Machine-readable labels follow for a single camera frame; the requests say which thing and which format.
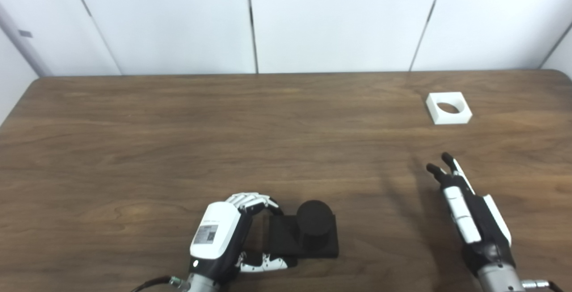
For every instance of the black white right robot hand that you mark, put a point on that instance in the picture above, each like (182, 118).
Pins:
(485, 234)

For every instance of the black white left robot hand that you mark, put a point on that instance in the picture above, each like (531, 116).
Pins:
(216, 234)

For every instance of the black peg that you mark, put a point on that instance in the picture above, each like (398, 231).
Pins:
(313, 229)

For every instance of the white square piece with hole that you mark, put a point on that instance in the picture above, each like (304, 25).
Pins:
(462, 116)

